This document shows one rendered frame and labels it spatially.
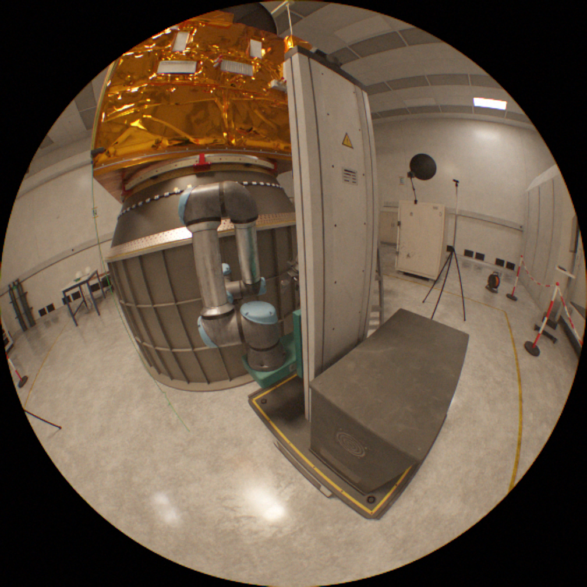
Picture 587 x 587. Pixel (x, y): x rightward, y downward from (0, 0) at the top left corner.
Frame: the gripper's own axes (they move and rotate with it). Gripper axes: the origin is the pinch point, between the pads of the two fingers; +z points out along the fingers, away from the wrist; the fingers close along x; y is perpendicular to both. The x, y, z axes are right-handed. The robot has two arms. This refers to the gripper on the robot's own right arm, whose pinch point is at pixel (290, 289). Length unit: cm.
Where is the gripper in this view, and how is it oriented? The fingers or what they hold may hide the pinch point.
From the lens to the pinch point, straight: 127.4
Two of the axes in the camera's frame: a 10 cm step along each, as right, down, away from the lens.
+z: -3.1, 7.7, 5.5
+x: 6.9, -2.1, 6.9
